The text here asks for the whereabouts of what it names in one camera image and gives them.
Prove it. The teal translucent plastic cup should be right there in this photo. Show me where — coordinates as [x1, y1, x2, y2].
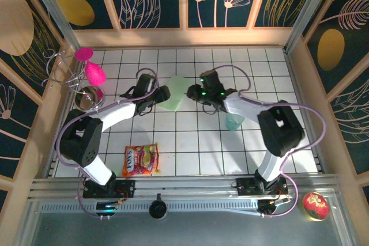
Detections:
[225, 112, 245, 131]

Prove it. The orange Fox's candy bag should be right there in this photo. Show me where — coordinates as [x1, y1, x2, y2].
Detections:
[121, 142, 161, 178]

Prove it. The pink egg-shaped sponge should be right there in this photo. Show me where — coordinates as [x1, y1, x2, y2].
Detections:
[84, 61, 107, 87]

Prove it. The pink flat round sponge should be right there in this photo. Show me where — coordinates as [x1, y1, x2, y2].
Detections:
[75, 47, 95, 62]

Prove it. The small controller board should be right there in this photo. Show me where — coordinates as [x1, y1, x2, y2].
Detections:
[96, 199, 119, 218]
[257, 196, 291, 217]

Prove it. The red round floral tin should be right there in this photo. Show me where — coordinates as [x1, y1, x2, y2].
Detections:
[302, 191, 330, 222]

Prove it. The aluminium mounting rail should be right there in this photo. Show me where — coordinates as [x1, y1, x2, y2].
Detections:
[27, 173, 341, 200]

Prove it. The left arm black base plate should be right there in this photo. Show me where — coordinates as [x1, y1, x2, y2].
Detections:
[82, 179, 136, 199]

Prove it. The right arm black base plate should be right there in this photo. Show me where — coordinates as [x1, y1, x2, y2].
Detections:
[231, 176, 289, 198]

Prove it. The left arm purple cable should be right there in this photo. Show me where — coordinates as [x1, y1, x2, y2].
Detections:
[55, 69, 160, 218]

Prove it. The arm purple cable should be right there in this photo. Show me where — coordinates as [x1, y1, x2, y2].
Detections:
[213, 64, 329, 218]
[55, 69, 160, 218]

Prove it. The perforated metal cable duct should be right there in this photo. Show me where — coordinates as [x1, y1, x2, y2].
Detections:
[40, 202, 260, 213]

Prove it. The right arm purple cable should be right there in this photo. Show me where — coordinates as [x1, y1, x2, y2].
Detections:
[213, 64, 329, 218]

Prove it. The aluminium frame post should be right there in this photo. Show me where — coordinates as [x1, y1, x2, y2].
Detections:
[24, 0, 81, 50]
[284, 0, 329, 54]

